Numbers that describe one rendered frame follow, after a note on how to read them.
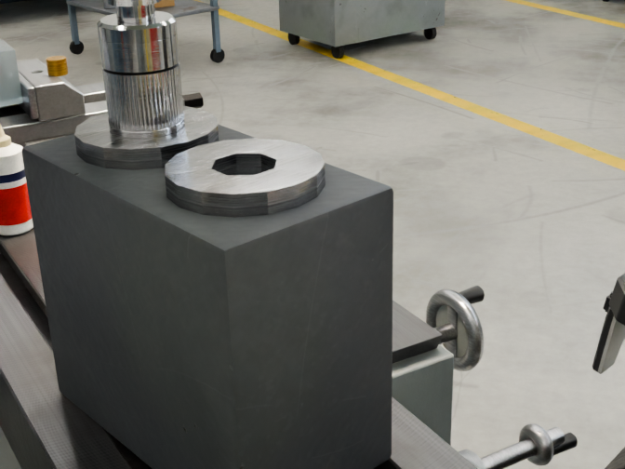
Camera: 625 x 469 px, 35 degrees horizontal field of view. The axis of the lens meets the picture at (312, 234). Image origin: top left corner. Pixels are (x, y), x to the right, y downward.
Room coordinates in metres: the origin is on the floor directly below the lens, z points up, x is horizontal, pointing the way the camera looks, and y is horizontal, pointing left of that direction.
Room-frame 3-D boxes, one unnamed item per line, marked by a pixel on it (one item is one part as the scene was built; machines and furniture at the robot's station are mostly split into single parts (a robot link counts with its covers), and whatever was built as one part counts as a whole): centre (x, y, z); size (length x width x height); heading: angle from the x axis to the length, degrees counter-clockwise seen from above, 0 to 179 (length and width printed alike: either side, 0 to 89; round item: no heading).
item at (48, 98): (1.09, 0.30, 1.06); 0.12 x 0.06 x 0.04; 27
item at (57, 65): (1.07, 0.28, 1.08); 0.02 x 0.02 x 0.02
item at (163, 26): (0.59, 0.10, 1.23); 0.05 x 0.05 x 0.01
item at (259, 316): (0.56, 0.07, 1.07); 0.22 x 0.12 x 0.20; 41
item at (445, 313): (1.17, -0.16, 0.67); 0.16 x 0.12 x 0.12; 120
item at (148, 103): (0.59, 0.10, 1.19); 0.05 x 0.05 x 0.06
